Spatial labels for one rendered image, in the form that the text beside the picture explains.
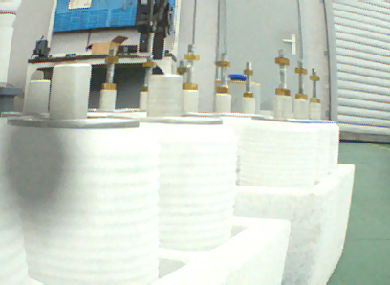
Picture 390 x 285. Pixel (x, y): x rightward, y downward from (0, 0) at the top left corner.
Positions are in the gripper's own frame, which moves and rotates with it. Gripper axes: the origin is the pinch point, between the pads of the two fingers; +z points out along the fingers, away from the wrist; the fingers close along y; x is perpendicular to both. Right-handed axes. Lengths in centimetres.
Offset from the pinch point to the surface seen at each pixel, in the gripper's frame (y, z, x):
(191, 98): -15.1, 7.7, -10.2
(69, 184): -62, 12, -16
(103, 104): -13.1, 8.7, 2.1
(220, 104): -3.6, 8.0, -11.6
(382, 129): 533, 13, -125
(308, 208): -24.9, 18.2, -25.6
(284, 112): -17.3, 8.4, -21.5
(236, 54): 505, -52, 61
